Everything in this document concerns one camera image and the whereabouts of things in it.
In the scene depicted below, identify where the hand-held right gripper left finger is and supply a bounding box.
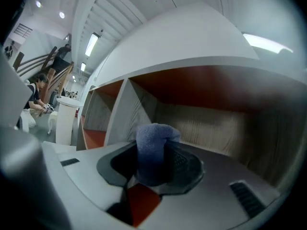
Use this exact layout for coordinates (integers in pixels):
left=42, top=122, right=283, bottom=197
left=57, top=139, right=139, bottom=225

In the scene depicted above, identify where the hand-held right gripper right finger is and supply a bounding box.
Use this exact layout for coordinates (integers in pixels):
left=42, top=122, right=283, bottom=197
left=143, top=142, right=282, bottom=230

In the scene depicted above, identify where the grey wooden shelf desk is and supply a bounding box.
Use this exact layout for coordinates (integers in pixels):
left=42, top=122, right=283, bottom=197
left=76, top=0, right=307, bottom=191

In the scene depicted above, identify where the blue wiping cloth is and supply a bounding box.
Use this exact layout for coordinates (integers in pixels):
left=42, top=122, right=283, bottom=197
left=135, top=123, right=181, bottom=186

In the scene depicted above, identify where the white ornate chair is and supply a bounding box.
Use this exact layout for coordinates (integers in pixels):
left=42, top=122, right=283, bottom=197
left=47, top=111, right=59, bottom=135

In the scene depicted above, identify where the wooden curved staircase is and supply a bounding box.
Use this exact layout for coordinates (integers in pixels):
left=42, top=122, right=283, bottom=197
left=14, top=46, right=75, bottom=105

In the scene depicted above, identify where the white tube light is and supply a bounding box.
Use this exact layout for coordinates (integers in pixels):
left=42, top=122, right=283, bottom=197
left=242, top=33, right=294, bottom=55

